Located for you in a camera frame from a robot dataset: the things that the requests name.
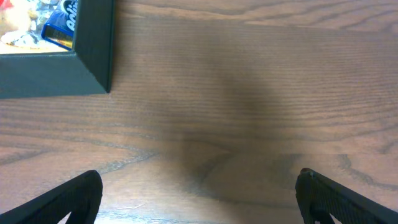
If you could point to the blue eclipse gum pack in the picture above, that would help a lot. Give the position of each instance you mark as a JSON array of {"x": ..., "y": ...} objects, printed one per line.
[{"x": 59, "y": 28}]

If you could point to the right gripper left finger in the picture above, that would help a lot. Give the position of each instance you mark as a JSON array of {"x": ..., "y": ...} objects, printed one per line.
[{"x": 78, "y": 198}]

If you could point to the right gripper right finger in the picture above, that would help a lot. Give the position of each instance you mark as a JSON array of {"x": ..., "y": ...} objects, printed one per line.
[{"x": 322, "y": 200}]

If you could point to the dark green box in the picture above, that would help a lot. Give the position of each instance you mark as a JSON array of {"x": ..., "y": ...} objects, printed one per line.
[{"x": 85, "y": 69}]

